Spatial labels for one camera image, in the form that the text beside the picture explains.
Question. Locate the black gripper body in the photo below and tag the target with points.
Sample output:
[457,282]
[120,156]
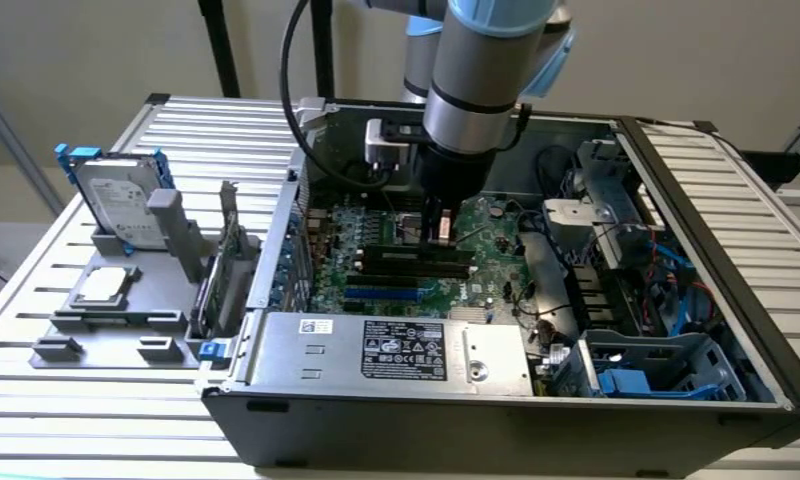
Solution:
[455,172]

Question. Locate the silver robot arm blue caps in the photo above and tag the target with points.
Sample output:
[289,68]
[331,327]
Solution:
[473,65]

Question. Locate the black RAM slot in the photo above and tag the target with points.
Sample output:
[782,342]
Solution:
[413,270]

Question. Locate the black expansion slot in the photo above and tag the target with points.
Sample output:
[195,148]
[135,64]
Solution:
[387,282]

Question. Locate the blue expansion slot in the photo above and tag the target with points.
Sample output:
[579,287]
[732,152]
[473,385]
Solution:
[381,295]

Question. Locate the CPU socket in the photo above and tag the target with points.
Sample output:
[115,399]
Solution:
[408,224]

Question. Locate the green motherboard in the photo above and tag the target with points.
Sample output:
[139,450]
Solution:
[487,280]

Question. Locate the silver chipset heatsink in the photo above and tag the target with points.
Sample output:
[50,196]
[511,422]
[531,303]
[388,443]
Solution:
[469,314]

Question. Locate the grey fan shroud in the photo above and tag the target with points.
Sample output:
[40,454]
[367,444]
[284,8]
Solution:
[570,215]

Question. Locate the metal disk bay cage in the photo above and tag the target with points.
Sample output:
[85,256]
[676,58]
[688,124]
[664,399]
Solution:
[614,200]

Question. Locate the silver power supply unit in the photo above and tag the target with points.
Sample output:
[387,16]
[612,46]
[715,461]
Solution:
[387,355]

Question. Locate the green graphics card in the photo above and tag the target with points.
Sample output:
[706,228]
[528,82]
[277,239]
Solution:
[223,270]

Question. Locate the black open PC case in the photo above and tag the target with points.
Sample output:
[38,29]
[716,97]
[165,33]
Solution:
[480,430]

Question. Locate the blue case latch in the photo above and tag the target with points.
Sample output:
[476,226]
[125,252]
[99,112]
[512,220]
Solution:
[213,350]

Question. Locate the silver hard disk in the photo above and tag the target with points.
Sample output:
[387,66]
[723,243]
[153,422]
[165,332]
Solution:
[123,202]

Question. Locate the black box beside table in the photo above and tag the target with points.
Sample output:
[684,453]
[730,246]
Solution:
[770,167]

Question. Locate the grey parts rack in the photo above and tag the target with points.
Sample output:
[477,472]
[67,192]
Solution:
[120,305]

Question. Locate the silver CPU chip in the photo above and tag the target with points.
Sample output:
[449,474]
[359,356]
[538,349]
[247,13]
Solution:
[104,284]

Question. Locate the grey metal pole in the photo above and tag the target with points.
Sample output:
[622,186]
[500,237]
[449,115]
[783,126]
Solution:
[13,145]

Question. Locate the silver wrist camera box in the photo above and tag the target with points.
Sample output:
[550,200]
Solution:
[385,142]

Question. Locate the black frame post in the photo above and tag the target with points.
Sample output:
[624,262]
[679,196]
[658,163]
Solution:
[220,50]
[323,50]

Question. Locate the blue disk carrier bracket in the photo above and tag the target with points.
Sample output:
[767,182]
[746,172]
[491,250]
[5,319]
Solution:
[69,162]

